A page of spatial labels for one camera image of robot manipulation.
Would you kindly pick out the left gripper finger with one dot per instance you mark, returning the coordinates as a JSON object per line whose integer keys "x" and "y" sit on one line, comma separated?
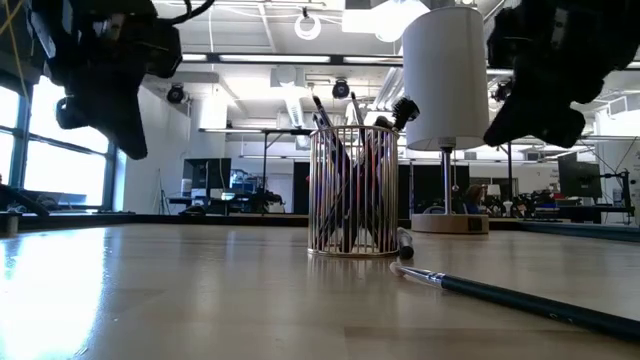
{"x": 65, "y": 122}
{"x": 122, "y": 120}

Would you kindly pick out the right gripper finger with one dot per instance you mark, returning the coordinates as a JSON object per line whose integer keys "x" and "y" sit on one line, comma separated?
{"x": 562, "y": 127}
{"x": 517, "y": 125}

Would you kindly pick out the thick black silver-headed brush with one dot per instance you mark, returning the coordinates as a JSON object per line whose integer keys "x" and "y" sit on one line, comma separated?
{"x": 406, "y": 247}

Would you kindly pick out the long thin black brush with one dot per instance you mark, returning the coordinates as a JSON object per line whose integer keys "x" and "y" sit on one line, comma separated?
{"x": 320, "y": 107}

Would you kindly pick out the black monitor on arm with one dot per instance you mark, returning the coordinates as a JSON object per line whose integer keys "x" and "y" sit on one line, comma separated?
{"x": 580, "y": 175}

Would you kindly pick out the black ceiling spotlight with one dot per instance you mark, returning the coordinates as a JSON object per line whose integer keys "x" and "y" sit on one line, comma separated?
{"x": 341, "y": 89}
{"x": 501, "y": 94}
{"x": 175, "y": 93}

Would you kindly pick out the large window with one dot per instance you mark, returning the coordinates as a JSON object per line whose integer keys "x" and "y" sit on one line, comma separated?
{"x": 60, "y": 175}

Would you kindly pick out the background robot workstation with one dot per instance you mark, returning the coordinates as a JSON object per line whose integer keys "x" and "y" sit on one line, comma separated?
{"x": 530, "y": 202}

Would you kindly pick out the person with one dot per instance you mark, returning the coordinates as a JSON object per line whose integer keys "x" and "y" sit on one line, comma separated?
{"x": 473, "y": 197}

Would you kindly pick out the white shade table lamp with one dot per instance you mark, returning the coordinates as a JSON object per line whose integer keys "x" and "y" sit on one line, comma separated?
{"x": 445, "y": 75}

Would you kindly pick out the black computer monitor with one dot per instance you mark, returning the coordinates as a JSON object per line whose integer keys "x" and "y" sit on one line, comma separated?
{"x": 207, "y": 172}

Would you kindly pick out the background office desk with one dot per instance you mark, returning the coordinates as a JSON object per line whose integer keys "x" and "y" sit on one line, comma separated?
{"x": 225, "y": 202}

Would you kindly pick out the long ceiling light fixture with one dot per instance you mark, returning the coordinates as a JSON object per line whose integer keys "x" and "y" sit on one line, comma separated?
{"x": 275, "y": 58}

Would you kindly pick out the long black white-tipped brush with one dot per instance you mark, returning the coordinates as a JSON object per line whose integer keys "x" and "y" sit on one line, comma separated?
{"x": 500, "y": 296}

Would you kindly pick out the dark partition panel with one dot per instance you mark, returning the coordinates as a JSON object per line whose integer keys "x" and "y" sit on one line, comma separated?
{"x": 300, "y": 190}

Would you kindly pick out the black table frame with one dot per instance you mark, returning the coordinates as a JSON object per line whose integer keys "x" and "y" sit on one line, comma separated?
{"x": 150, "y": 219}

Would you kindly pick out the small grey post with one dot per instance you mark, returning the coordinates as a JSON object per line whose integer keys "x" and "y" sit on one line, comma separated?
{"x": 12, "y": 225}

